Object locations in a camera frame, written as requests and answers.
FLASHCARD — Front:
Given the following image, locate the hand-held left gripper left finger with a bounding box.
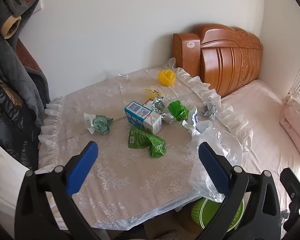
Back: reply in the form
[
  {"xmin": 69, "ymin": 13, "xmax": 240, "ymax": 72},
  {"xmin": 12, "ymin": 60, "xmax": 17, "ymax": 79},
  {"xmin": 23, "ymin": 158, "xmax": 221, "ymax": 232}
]
[{"xmin": 14, "ymin": 141, "xmax": 102, "ymax": 240}]

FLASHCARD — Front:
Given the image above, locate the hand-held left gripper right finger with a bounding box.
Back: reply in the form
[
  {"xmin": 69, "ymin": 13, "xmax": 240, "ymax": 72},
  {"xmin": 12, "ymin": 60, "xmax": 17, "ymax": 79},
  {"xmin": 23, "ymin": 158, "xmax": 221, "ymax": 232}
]
[{"xmin": 197, "ymin": 142, "xmax": 282, "ymax": 240}]

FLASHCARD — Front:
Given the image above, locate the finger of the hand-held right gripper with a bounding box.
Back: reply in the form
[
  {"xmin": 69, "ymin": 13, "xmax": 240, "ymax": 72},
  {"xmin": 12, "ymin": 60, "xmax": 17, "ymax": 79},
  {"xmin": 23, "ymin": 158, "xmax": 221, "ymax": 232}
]
[{"xmin": 280, "ymin": 167, "xmax": 300, "ymax": 205}]

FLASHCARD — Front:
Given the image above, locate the clear plastic bag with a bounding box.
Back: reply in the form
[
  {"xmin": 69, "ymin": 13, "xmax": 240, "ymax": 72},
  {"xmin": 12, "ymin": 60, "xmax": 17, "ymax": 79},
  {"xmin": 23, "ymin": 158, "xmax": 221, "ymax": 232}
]
[{"xmin": 189, "ymin": 126, "xmax": 243, "ymax": 203}]

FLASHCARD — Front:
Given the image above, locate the green plastic bin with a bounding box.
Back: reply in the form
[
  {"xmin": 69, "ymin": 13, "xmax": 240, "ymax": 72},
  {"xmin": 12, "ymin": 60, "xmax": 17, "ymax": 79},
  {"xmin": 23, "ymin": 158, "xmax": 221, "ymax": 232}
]
[{"xmin": 191, "ymin": 197, "xmax": 245, "ymax": 228}]

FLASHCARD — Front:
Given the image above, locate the pale green wrapper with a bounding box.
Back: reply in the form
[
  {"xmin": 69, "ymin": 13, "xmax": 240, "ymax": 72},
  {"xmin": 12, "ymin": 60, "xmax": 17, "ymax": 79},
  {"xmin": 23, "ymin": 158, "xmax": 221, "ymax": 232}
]
[{"xmin": 84, "ymin": 112, "xmax": 114, "ymax": 135}]

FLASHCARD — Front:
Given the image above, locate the silver foil ball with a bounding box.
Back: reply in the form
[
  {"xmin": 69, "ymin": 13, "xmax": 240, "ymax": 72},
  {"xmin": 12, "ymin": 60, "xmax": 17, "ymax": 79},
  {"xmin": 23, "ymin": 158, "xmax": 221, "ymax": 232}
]
[{"xmin": 202, "ymin": 103, "xmax": 217, "ymax": 117}]

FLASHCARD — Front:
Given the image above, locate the green snack packet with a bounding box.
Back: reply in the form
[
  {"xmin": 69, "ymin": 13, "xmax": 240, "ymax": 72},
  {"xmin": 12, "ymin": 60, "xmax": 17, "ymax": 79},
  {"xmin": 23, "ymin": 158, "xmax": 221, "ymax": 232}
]
[{"xmin": 128, "ymin": 126, "xmax": 166, "ymax": 158}]

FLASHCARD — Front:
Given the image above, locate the blue and white carton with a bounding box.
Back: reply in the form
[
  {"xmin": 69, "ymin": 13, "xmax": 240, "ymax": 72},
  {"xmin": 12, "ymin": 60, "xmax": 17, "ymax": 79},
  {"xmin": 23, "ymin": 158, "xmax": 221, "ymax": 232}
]
[{"xmin": 124, "ymin": 101, "xmax": 162, "ymax": 133}]

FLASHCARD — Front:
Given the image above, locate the silver foil wrapper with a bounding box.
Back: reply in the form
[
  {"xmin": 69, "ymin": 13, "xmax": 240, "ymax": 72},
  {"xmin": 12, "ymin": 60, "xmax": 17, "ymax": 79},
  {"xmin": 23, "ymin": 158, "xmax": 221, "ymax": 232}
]
[{"xmin": 150, "ymin": 95, "xmax": 165, "ymax": 115}]

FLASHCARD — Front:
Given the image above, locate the yellow snack wrapper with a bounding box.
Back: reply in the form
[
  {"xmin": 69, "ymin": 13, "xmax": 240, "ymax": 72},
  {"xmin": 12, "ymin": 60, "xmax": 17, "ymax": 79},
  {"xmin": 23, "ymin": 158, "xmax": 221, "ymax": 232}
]
[{"xmin": 144, "ymin": 88, "xmax": 161, "ymax": 100}]

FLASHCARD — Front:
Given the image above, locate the white lace tablecloth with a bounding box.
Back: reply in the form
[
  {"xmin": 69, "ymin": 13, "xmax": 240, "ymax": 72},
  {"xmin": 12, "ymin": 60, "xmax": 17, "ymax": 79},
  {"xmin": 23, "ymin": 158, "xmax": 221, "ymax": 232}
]
[{"xmin": 35, "ymin": 57, "xmax": 253, "ymax": 232}]

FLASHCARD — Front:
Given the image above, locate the pink bed sheet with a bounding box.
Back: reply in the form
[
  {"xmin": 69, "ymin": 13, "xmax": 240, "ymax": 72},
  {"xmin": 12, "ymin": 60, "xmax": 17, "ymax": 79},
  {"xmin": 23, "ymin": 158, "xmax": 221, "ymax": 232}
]
[{"xmin": 219, "ymin": 79, "xmax": 300, "ymax": 230}]

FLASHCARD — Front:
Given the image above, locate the white cloth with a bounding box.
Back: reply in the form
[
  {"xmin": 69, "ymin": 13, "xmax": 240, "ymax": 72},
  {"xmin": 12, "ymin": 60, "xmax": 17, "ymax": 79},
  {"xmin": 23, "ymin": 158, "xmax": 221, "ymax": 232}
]
[{"xmin": 0, "ymin": 135, "xmax": 55, "ymax": 240}]

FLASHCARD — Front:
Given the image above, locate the black puffer jacket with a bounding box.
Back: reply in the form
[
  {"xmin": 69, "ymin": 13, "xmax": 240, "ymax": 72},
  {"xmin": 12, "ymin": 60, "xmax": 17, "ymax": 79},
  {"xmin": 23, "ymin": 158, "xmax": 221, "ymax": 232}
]
[{"xmin": 0, "ymin": 70, "xmax": 42, "ymax": 170}]

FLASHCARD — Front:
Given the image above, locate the clear plastic piece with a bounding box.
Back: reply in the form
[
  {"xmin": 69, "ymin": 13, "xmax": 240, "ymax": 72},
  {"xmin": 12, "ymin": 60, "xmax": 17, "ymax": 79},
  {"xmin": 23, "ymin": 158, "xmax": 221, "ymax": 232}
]
[{"xmin": 107, "ymin": 70, "xmax": 133, "ymax": 81}]

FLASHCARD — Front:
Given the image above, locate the yellow foam net ball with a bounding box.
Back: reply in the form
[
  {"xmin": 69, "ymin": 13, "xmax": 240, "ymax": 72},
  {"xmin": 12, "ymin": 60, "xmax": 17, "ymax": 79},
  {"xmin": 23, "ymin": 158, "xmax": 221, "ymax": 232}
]
[{"xmin": 157, "ymin": 69, "xmax": 176, "ymax": 86}]

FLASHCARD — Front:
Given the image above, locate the wooden headboard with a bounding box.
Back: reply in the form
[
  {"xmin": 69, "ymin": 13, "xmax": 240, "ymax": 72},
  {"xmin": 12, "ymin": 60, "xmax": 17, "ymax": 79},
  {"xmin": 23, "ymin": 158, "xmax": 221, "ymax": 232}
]
[{"xmin": 172, "ymin": 24, "xmax": 263, "ymax": 97}]

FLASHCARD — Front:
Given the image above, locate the grey fleece robe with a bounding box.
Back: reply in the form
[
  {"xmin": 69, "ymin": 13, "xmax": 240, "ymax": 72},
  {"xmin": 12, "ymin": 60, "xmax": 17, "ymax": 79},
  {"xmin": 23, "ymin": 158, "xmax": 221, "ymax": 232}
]
[{"xmin": 0, "ymin": 0, "xmax": 50, "ymax": 128}]

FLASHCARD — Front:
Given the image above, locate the white wall switch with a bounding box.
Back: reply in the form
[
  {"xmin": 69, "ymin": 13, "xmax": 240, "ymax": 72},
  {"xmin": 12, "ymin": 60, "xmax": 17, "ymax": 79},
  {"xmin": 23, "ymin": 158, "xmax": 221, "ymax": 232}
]
[{"xmin": 32, "ymin": 0, "xmax": 43, "ymax": 15}]

